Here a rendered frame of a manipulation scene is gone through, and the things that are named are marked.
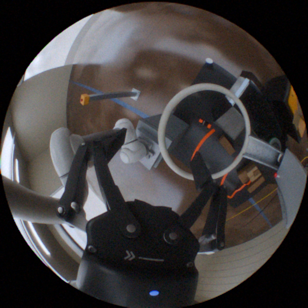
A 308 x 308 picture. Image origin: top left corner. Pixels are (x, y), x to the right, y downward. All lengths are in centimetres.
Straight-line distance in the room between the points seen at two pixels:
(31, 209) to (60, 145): 32
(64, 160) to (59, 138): 9
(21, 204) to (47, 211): 6
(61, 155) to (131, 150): 59
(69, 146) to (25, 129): 638
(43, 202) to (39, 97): 613
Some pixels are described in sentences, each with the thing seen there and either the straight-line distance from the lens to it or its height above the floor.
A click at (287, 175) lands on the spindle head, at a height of 125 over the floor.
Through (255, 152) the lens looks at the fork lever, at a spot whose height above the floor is 108.
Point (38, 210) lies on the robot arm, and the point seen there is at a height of 173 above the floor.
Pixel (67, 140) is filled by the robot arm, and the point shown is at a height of 156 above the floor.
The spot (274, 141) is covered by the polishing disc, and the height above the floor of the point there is 88.
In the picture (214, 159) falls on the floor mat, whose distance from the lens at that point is 185.
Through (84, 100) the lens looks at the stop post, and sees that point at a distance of 141.
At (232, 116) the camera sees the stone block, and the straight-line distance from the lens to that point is 92.
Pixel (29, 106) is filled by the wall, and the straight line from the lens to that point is 637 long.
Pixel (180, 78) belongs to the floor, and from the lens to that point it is 176.
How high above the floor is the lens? 165
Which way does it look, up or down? 49 degrees down
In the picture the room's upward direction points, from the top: 132 degrees counter-clockwise
